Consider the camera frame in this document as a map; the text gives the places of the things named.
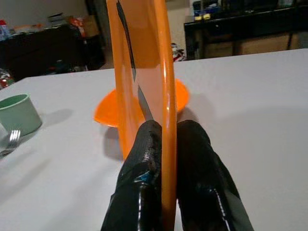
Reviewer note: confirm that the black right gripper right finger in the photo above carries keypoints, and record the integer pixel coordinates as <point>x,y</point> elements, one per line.
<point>199,173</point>

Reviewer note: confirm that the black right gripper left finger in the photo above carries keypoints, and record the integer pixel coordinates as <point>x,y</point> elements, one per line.
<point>139,168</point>

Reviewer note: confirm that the orange plastic plate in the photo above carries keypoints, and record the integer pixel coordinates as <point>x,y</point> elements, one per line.
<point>149,48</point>

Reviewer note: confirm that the silver metal fork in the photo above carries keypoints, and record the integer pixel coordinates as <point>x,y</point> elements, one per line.
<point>13,139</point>

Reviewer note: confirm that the black tape strip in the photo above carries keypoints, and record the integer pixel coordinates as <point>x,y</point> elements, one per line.
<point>126,36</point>
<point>145,106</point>

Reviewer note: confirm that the orange plastic bowl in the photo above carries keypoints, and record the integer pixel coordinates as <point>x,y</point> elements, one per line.
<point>107,111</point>

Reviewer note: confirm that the pale green cup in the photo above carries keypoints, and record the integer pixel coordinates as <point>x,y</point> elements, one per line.
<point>21,115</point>

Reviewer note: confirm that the brown cardboard box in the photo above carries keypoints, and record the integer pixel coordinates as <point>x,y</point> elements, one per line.
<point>262,44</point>

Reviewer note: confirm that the black low cabinet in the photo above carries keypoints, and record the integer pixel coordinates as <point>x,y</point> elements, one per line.
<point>43,53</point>

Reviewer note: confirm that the black sideboard table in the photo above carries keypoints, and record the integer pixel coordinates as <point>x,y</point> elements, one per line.
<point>240,26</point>

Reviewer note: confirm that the blue and yellow box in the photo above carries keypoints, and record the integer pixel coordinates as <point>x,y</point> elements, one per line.
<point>205,12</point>

